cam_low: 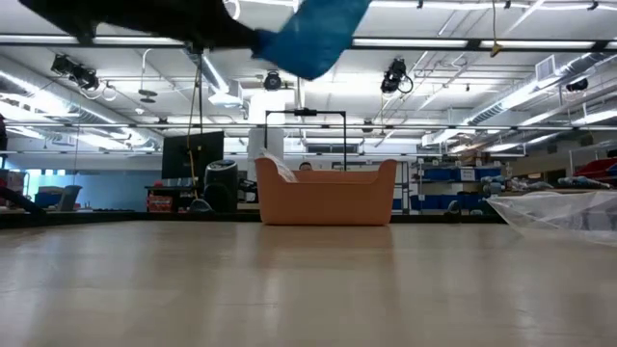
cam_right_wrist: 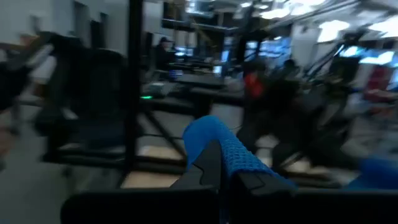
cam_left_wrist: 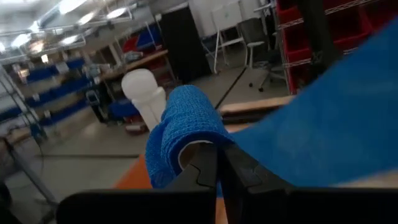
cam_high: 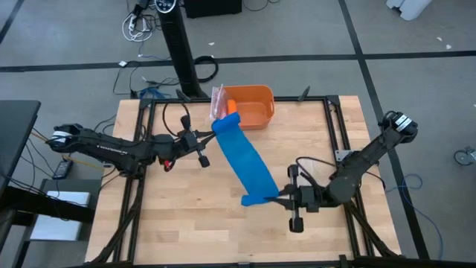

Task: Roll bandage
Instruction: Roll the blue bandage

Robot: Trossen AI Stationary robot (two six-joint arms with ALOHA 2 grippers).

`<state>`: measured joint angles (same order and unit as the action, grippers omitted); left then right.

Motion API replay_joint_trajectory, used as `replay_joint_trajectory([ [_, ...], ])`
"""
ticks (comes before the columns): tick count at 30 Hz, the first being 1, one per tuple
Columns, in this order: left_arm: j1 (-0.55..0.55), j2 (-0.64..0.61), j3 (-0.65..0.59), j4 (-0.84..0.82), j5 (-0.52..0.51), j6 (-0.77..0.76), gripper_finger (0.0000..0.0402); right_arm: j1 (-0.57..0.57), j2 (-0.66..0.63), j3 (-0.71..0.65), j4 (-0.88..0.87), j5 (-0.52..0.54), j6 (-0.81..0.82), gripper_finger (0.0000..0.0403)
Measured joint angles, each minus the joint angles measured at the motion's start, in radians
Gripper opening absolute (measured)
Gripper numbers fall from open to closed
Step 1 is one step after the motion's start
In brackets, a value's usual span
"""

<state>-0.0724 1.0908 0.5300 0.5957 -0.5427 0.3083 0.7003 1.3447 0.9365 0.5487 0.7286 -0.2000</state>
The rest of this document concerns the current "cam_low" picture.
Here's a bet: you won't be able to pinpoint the black metal gantry frame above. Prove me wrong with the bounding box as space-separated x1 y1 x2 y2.
263 108 349 172

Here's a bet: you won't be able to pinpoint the black monitor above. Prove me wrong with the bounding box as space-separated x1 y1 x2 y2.
161 130 226 180

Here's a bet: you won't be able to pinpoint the orange plastic bin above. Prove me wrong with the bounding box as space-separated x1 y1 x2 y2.
254 156 399 227

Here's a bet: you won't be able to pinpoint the black overhead camera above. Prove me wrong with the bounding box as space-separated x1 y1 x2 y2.
50 53 101 92
262 70 283 93
379 57 415 95

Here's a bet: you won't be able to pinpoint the black metal table frame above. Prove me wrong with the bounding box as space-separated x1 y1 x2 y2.
0 185 617 231

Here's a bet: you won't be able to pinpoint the clear zip bag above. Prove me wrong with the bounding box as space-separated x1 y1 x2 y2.
485 190 617 248

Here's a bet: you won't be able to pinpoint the red storage bins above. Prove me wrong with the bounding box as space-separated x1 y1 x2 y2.
573 156 617 180

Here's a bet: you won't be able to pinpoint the blue storage bin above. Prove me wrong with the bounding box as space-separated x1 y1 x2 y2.
33 191 62 209

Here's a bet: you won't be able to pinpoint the grey chair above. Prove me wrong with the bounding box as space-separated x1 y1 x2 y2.
56 184 84 213

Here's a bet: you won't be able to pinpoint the red box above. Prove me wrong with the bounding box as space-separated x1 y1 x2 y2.
146 194 174 214

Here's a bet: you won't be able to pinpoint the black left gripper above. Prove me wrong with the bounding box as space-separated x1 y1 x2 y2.
18 0 261 49

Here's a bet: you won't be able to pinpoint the shelf with blue bins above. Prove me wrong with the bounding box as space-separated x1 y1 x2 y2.
409 162 505 213

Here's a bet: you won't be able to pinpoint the blue elastic bandage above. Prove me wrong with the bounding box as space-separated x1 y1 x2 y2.
251 0 373 82

